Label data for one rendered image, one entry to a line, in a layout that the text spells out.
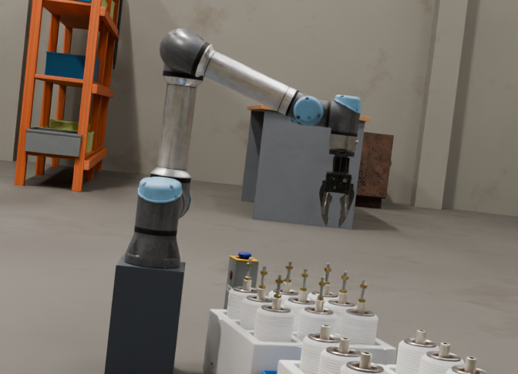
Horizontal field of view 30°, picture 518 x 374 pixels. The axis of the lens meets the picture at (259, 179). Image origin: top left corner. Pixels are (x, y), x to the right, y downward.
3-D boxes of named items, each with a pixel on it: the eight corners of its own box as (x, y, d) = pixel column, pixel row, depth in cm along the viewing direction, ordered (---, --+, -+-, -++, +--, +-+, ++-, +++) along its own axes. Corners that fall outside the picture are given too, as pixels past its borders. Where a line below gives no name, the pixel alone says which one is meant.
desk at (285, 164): (248, 218, 713) (261, 104, 708) (237, 200, 870) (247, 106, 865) (357, 230, 719) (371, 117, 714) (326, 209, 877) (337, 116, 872)
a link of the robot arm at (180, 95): (139, 221, 269) (162, 25, 266) (149, 217, 284) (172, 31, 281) (181, 227, 268) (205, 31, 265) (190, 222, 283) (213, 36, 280)
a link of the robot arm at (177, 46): (163, 17, 255) (331, 96, 252) (171, 21, 266) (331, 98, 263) (145, 56, 256) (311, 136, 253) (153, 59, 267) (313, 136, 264)
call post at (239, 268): (223, 365, 281) (236, 261, 279) (216, 359, 288) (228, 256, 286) (247, 366, 284) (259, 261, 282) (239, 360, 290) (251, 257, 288)
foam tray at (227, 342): (245, 416, 236) (253, 343, 235) (202, 371, 273) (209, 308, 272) (388, 416, 249) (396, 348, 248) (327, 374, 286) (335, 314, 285)
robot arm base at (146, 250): (122, 264, 256) (126, 227, 255) (126, 256, 271) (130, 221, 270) (178, 271, 256) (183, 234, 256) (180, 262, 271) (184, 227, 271)
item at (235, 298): (222, 348, 272) (229, 285, 271) (256, 352, 273) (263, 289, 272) (221, 357, 263) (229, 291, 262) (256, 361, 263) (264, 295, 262)
